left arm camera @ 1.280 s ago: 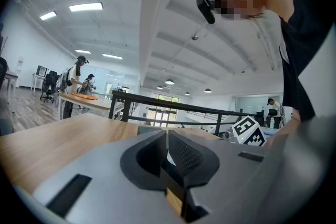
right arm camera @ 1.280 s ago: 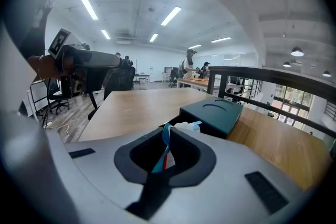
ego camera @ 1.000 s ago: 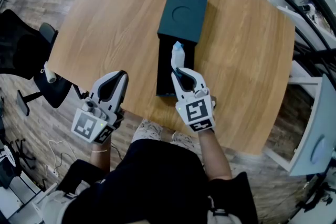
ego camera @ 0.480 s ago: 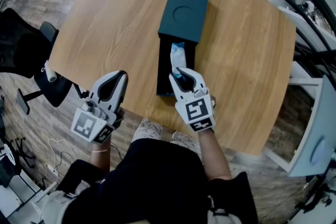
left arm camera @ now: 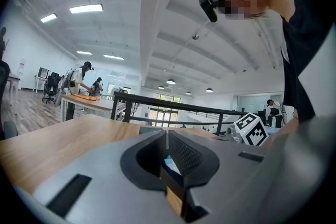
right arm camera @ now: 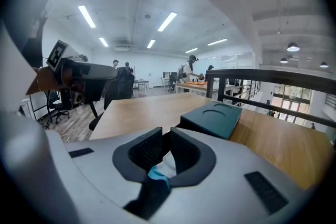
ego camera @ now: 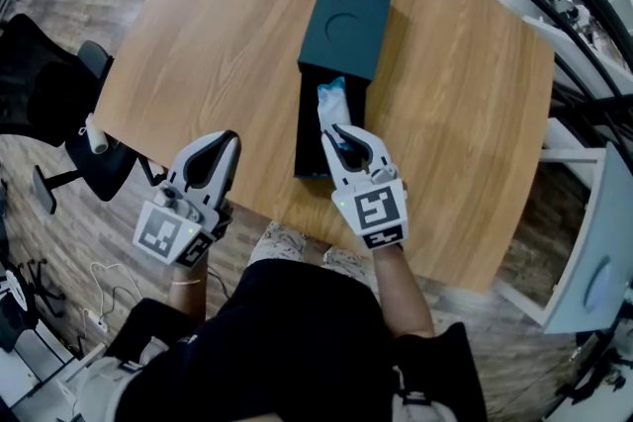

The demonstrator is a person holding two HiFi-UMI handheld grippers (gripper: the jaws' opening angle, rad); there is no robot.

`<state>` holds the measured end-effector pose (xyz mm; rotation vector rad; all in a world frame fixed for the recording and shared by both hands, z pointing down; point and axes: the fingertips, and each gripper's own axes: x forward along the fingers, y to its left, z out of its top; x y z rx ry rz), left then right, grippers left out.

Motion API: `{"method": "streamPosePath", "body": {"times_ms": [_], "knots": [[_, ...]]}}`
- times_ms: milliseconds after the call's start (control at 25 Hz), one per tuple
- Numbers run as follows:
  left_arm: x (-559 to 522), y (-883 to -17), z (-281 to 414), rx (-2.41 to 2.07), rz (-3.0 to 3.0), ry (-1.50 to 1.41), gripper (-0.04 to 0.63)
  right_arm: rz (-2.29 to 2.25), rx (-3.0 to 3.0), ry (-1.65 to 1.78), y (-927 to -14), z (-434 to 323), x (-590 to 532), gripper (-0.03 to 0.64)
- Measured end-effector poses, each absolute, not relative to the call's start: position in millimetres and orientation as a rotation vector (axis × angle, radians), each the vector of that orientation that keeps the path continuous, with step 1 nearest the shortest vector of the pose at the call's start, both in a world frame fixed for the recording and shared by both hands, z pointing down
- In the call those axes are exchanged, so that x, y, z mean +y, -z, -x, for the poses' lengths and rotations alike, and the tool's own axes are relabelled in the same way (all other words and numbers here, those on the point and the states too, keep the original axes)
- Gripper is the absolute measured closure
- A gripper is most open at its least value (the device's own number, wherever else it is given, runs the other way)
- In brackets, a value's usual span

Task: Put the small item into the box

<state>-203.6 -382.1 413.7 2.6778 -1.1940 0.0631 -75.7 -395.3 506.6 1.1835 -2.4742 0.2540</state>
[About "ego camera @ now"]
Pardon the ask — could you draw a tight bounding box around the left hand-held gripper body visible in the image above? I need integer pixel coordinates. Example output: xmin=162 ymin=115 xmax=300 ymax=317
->
xmin=132 ymin=185 xmax=233 ymax=269

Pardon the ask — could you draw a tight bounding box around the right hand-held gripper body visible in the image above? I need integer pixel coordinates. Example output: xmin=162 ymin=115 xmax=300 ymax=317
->
xmin=330 ymin=162 xmax=409 ymax=251

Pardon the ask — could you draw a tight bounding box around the white blue packet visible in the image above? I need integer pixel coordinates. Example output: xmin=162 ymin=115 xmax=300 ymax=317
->
xmin=316 ymin=75 xmax=355 ymax=149

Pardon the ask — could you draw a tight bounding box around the dark teal cardboard box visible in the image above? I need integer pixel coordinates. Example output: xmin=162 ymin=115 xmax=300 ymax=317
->
xmin=293 ymin=0 xmax=395 ymax=180

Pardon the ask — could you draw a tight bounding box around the person's right forearm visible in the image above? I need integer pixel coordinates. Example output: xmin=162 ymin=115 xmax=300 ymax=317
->
xmin=371 ymin=244 xmax=436 ymax=340

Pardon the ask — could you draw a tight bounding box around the person's left forearm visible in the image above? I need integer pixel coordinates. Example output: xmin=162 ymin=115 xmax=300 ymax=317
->
xmin=167 ymin=259 xmax=210 ymax=325

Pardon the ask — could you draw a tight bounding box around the wooden table with white legs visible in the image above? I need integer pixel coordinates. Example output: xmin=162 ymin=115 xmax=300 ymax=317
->
xmin=93 ymin=0 xmax=555 ymax=295

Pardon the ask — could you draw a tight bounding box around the white lint roller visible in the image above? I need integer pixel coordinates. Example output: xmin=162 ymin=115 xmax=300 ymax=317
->
xmin=77 ymin=112 xmax=111 ymax=156

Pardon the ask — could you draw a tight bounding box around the white power strip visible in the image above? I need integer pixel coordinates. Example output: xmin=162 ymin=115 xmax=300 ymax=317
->
xmin=81 ymin=308 xmax=109 ymax=332

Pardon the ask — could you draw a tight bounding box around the black star chair base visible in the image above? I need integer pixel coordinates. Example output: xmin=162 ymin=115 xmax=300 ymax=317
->
xmin=17 ymin=259 xmax=65 ymax=317

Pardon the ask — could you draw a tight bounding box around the black mesh office chair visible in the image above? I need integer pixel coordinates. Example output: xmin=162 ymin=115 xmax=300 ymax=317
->
xmin=0 ymin=13 xmax=167 ymax=216

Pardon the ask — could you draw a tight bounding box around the person's black shirt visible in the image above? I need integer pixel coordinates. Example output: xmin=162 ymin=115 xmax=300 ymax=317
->
xmin=73 ymin=259 xmax=489 ymax=422

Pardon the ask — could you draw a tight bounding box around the white desk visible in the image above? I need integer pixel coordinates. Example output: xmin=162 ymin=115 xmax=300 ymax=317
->
xmin=0 ymin=320 xmax=108 ymax=422

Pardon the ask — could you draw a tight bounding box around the pale blue table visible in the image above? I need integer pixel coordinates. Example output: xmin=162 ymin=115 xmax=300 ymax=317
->
xmin=497 ymin=140 xmax=633 ymax=336

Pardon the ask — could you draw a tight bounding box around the pale blue round desk fan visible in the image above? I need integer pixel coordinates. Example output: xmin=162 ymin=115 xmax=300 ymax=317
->
xmin=583 ymin=254 xmax=614 ymax=315

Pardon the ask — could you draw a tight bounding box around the white floor cable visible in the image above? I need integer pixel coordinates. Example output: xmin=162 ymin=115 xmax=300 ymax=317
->
xmin=88 ymin=261 xmax=144 ymax=327

